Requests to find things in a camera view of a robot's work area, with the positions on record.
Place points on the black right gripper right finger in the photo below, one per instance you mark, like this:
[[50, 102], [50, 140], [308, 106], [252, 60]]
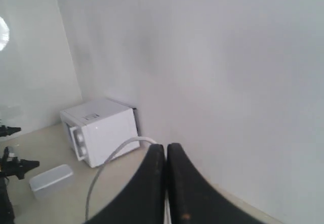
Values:
[[193, 200]]

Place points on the clear plastic storage box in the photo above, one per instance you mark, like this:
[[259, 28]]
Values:
[[51, 181]]

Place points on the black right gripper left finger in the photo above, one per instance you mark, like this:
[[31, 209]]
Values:
[[142, 200]]

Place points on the round white lamp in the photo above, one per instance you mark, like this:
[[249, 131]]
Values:
[[4, 34]]

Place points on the white microwave oven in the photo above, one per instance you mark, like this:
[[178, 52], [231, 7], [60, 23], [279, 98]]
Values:
[[96, 128]]

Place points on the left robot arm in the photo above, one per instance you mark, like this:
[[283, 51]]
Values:
[[12, 165]]

